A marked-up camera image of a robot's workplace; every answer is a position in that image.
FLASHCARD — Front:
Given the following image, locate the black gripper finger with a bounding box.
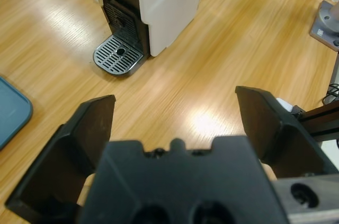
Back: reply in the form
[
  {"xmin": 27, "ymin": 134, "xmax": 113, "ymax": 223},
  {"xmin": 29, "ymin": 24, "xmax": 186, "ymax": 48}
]
[
  {"xmin": 5, "ymin": 94, "xmax": 117, "ymax": 222},
  {"xmin": 235, "ymin": 85, "xmax": 332, "ymax": 180}
]

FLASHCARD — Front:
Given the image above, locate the white capsule coffee machine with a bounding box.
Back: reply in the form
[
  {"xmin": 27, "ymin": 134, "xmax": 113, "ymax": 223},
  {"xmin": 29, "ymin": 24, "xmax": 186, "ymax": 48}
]
[{"xmin": 84, "ymin": 0, "xmax": 209, "ymax": 78}]

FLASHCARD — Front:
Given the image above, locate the teal rectangular plastic tray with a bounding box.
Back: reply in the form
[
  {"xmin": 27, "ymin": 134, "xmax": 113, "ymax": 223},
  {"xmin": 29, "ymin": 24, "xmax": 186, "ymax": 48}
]
[{"xmin": 0, "ymin": 76, "xmax": 34, "ymax": 151}]

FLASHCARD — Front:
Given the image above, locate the metal slotted drip tray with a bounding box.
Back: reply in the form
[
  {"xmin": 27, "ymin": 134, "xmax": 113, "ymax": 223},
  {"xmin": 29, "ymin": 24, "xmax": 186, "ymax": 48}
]
[{"xmin": 92, "ymin": 34, "xmax": 144, "ymax": 78}]

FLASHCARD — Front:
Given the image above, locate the dark camera post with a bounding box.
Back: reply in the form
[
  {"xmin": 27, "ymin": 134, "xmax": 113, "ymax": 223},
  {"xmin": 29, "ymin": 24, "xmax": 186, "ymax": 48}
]
[{"xmin": 291, "ymin": 102, "xmax": 339, "ymax": 142}]

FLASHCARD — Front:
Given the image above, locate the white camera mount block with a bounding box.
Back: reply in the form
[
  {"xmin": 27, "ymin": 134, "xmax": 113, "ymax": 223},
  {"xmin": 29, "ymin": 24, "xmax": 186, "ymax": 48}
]
[{"xmin": 275, "ymin": 97, "xmax": 295, "ymax": 115}]

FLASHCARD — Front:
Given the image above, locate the black cable at camera mount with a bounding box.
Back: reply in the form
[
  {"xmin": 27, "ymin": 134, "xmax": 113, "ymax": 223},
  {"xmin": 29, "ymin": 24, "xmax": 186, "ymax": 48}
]
[{"xmin": 322, "ymin": 83, "xmax": 339, "ymax": 104}]

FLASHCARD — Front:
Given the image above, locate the arm grey base plate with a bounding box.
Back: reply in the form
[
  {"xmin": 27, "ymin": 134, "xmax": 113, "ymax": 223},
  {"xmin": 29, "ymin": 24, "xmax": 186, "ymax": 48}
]
[{"xmin": 309, "ymin": 0, "xmax": 339, "ymax": 52}]

